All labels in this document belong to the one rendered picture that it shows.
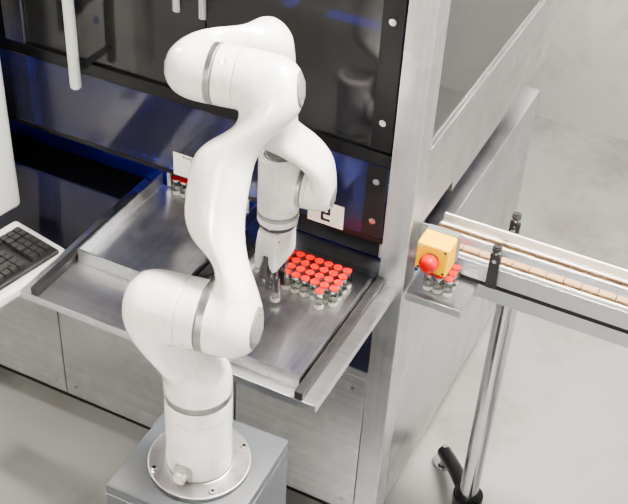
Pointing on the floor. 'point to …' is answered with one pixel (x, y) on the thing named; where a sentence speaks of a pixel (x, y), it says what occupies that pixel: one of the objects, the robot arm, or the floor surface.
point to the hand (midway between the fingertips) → (275, 279)
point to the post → (401, 234)
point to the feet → (445, 461)
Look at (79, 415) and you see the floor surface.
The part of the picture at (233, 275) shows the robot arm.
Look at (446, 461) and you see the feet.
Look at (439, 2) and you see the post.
